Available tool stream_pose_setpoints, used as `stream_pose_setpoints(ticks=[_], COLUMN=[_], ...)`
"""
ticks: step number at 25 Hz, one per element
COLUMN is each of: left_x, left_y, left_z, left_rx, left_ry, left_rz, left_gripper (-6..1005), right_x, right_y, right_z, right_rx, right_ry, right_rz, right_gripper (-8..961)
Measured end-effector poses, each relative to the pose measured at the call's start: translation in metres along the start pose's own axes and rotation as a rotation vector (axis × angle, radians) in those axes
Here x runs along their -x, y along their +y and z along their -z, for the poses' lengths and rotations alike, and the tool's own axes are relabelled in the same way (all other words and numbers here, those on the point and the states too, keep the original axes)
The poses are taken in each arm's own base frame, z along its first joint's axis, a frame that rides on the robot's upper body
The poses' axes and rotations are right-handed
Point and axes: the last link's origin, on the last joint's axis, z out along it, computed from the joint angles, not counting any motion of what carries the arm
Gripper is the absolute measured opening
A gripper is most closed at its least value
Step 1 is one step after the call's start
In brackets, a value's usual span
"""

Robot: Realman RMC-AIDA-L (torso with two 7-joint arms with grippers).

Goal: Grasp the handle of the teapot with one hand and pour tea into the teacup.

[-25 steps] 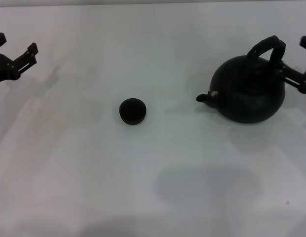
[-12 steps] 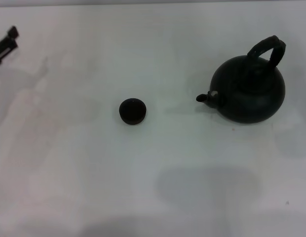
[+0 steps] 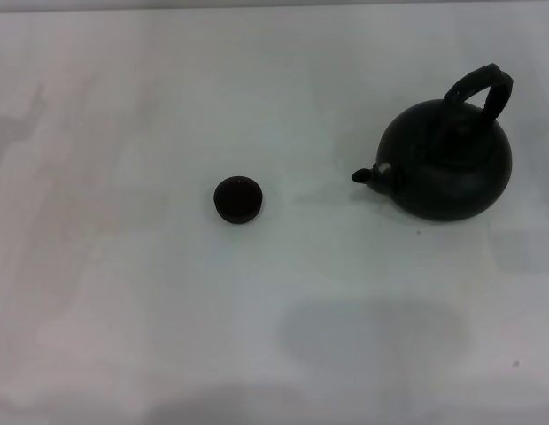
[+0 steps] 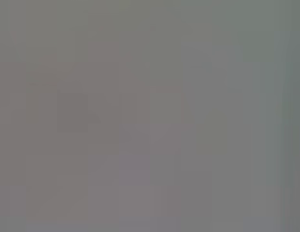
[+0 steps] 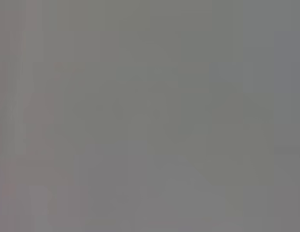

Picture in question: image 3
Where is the small dark teacup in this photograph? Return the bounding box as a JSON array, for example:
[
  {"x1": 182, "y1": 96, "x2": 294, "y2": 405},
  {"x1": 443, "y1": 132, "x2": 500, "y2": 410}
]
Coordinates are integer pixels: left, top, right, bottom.
[{"x1": 213, "y1": 175, "x2": 265, "y2": 226}]

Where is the black round teapot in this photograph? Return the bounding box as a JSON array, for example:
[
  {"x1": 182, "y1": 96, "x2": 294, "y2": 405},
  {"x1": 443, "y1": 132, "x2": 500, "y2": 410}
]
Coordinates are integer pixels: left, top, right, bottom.
[{"x1": 352, "y1": 62, "x2": 514, "y2": 223}]

